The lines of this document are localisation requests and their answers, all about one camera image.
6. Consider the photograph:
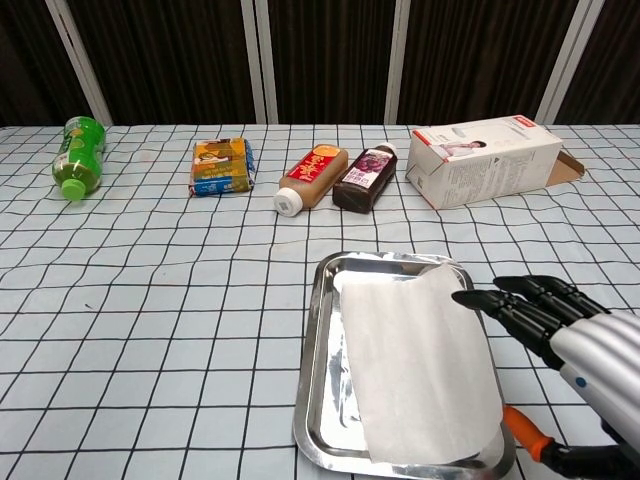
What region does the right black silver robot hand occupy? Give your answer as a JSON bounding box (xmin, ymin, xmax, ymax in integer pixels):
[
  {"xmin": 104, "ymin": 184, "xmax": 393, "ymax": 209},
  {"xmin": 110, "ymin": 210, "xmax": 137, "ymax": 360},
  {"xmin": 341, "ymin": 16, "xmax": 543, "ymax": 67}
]
[{"xmin": 451, "ymin": 274, "xmax": 640, "ymax": 480}]

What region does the white paper sheet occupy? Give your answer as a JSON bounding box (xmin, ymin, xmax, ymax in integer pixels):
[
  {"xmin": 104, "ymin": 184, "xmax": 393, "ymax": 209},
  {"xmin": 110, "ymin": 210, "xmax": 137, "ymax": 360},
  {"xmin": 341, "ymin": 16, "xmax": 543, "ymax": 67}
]
[{"xmin": 339, "ymin": 263, "xmax": 504, "ymax": 465}]

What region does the stainless steel tray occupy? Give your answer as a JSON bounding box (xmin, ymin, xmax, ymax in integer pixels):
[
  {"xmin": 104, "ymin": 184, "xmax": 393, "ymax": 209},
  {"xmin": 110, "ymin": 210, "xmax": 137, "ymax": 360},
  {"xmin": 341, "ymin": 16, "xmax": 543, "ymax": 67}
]
[{"xmin": 292, "ymin": 251, "xmax": 517, "ymax": 480}]

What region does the white black checked tablecloth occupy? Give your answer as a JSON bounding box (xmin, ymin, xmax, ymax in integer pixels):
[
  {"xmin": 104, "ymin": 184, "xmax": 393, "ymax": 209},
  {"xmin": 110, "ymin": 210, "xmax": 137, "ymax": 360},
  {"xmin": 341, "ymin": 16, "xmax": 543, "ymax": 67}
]
[{"xmin": 0, "ymin": 123, "xmax": 640, "ymax": 480}]

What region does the white cardboard product box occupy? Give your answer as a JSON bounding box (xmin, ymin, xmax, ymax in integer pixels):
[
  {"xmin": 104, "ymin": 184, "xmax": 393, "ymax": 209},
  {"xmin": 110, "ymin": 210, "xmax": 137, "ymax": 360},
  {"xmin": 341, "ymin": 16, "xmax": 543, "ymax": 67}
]
[{"xmin": 404, "ymin": 115, "xmax": 587, "ymax": 210}]

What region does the dark purple juice bottle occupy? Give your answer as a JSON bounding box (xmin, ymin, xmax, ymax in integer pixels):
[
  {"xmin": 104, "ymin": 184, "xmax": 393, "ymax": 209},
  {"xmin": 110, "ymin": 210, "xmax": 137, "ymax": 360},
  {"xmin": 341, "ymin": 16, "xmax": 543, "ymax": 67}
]
[{"xmin": 332, "ymin": 142, "xmax": 400, "ymax": 215}]

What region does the brown bottle red label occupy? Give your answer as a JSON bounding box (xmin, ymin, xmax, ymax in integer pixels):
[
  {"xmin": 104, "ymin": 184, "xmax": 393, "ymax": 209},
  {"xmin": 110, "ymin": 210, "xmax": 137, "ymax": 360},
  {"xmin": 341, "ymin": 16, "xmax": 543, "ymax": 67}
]
[{"xmin": 272, "ymin": 143, "xmax": 350, "ymax": 218}]

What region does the orange blue snack packet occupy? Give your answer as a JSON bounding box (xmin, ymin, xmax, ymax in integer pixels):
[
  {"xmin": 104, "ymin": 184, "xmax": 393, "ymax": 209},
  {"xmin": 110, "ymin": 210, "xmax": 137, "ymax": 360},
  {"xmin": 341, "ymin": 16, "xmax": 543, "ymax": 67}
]
[{"xmin": 188, "ymin": 137, "xmax": 259, "ymax": 198}]

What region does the green plastic drink bottle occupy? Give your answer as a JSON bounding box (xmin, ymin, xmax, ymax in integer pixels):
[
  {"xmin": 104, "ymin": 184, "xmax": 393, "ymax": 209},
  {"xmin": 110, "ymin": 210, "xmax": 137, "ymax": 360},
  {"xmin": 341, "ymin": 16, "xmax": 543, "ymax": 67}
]
[{"xmin": 51, "ymin": 115, "xmax": 107, "ymax": 202}]

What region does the white metal frame post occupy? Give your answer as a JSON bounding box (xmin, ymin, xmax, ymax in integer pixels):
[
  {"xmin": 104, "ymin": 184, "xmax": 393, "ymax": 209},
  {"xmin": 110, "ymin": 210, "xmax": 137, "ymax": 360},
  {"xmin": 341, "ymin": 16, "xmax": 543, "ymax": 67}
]
[
  {"xmin": 43, "ymin": 0, "xmax": 114, "ymax": 126},
  {"xmin": 383, "ymin": 0, "xmax": 412, "ymax": 125},
  {"xmin": 241, "ymin": 0, "xmax": 280, "ymax": 125},
  {"xmin": 533, "ymin": 0, "xmax": 597, "ymax": 125}
]

